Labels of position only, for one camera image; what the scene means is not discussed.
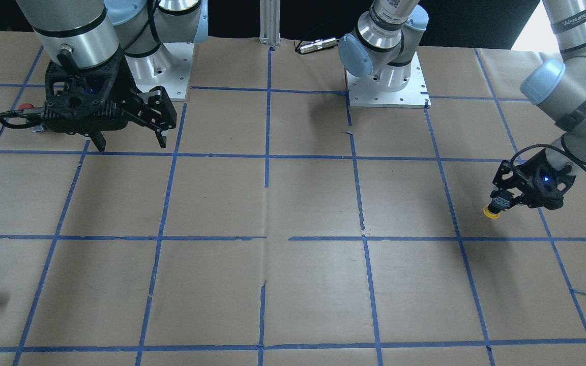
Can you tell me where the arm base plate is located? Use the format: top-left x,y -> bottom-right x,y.
126,43 -> 196,102
345,53 -> 432,108

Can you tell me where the yellow push button switch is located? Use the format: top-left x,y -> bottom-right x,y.
483,190 -> 514,219

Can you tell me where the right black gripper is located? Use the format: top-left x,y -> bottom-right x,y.
41,46 -> 177,152

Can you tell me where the red push button switch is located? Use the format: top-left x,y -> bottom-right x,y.
17,103 -> 46,134

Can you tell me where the aluminium frame post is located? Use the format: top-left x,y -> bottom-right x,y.
259,0 -> 281,48

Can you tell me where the silver cable connector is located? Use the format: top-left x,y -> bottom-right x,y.
295,37 -> 339,55

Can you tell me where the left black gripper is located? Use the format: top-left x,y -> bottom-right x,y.
492,150 -> 576,210

